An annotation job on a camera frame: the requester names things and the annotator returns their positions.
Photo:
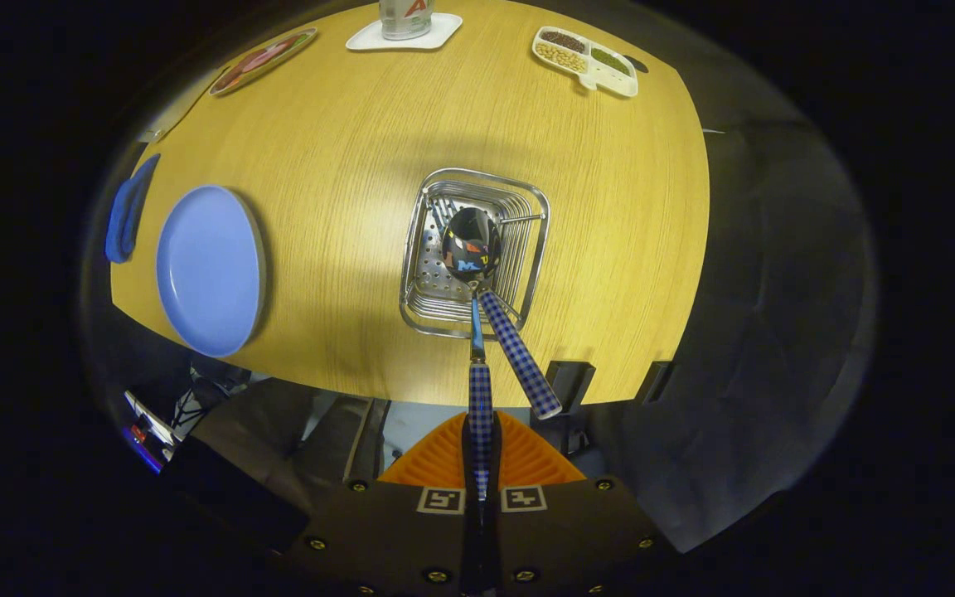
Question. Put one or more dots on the white sectioned dish with beans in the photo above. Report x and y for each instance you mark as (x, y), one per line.
(602, 79)

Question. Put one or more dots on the white square coaster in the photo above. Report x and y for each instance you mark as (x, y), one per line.
(444, 35)

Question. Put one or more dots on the blue cloth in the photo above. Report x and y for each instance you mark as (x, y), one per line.
(128, 211)

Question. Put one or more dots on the black backdrop cloth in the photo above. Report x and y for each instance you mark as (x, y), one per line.
(776, 332)

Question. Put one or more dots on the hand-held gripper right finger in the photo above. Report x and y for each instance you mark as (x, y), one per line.
(569, 531)

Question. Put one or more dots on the patterned plate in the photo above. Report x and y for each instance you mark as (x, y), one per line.
(262, 62)

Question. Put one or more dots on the white plastic bottle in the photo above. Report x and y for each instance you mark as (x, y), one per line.
(405, 21)

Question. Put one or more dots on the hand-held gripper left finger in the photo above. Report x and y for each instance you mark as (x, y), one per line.
(395, 531)

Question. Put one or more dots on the blue plate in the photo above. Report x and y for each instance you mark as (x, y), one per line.
(208, 269)

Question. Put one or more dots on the black table clamp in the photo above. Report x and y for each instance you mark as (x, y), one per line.
(569, 383)
(653, 380)

